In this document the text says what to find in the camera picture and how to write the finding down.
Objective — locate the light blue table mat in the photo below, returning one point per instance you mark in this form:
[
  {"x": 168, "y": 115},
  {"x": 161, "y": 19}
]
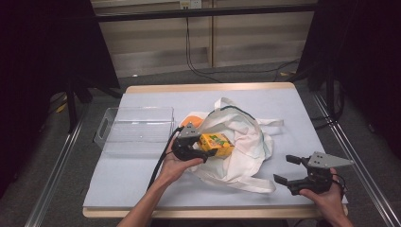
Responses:
[{"x": 126, "y": 176}]

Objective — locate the black metal stand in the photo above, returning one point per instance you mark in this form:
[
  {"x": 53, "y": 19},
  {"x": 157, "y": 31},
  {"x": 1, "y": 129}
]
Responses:
[{"x": 74, "y": 104}]

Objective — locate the white spotted tote bag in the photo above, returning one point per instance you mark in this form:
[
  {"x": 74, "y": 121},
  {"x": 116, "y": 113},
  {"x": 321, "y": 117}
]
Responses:
[{"x": 246, "y": 148}]

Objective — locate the person's left hand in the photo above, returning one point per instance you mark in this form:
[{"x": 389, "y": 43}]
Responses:
[{"x": 176, "y": 167}]

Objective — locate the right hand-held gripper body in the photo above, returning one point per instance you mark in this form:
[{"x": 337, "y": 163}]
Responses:
[{"x": 317, "y": 176}]

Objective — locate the black curtain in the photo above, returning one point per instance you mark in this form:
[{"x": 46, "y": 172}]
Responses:
[
  {"x": 41, "y": 63},
  {"x": 365, "y": 63}
]

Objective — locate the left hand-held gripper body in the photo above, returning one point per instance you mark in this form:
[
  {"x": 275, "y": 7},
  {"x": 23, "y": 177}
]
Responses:
[{"x": 186, "y": 145}]

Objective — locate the white wall socket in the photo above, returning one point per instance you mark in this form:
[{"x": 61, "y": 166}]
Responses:
[{"x": 190, "y": 4}]

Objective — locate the clear plastic container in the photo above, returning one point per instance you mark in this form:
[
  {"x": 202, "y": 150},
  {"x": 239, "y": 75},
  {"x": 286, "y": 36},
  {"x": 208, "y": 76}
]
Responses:
[{"x": 138, "y": 129}]

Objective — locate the black horizontal bar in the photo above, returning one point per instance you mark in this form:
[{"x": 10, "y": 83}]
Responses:
[{"x": 205, "y": 12}]

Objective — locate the aluminium floor rail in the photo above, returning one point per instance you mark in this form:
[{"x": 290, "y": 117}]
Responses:
[
  {"x": 53, "y": 176},
  {"x": 362, "y": 170}
]

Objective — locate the person's right hand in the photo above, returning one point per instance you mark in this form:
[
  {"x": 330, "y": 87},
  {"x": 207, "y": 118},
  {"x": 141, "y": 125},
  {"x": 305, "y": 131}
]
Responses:
[{"x": 326, "y": 198}]

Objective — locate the yellow juice carton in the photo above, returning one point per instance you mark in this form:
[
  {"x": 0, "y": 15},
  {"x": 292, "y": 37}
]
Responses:
[{"x": 217, "y": 143}]

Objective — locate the wooden table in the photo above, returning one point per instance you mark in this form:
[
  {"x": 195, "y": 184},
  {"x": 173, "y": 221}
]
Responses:
[{"x": 208, "y": 87}]

